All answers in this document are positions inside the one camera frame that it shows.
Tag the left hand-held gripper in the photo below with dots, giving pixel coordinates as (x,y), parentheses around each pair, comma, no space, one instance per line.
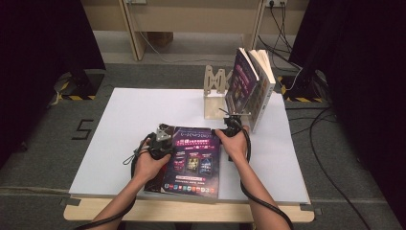
(161,148)

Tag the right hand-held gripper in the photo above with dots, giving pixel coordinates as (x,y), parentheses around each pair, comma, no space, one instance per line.
(233,126)

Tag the thick white book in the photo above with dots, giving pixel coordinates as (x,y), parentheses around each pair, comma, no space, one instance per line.
(263,96)

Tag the person's right hand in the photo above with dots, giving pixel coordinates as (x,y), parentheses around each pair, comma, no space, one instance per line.
(236,147)

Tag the person's left hand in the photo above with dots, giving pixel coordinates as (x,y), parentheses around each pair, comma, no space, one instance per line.
(148,169)

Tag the light wooden table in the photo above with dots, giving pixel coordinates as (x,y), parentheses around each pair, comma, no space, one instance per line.
(191,212)

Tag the black stand base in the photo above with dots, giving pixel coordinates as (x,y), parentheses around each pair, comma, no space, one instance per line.
(84,84)
(301,87)

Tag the brown box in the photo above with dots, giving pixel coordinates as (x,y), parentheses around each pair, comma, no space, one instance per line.
(161,38)

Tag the light wooden desk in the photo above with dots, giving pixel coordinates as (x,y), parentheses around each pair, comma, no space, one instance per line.
(134,38)

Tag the black curtain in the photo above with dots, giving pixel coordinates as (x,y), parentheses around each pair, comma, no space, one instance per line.
(360,80)
(38,64)

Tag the white wall socket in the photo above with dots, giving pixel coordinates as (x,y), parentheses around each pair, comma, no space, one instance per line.
(276,3)

